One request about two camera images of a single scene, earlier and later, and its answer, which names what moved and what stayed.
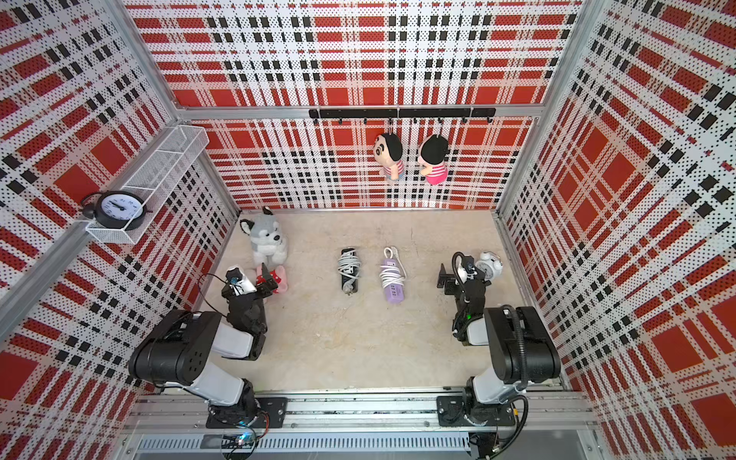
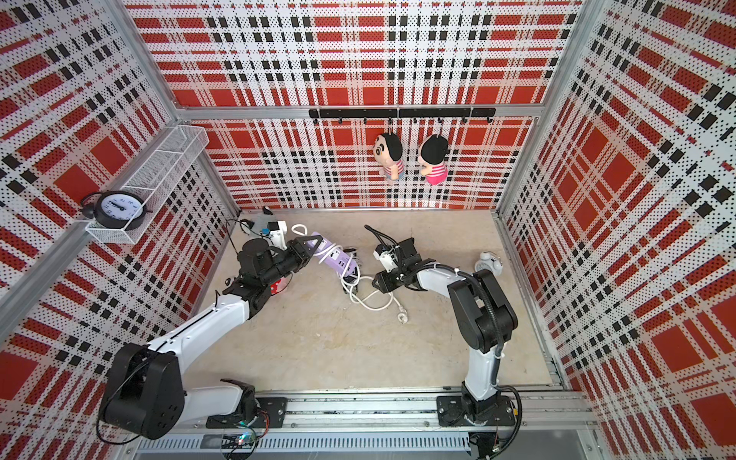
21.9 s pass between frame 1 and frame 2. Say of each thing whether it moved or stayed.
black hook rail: stayed
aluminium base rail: stayed
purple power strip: moved
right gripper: moved
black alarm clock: stayed
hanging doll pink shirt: stayed
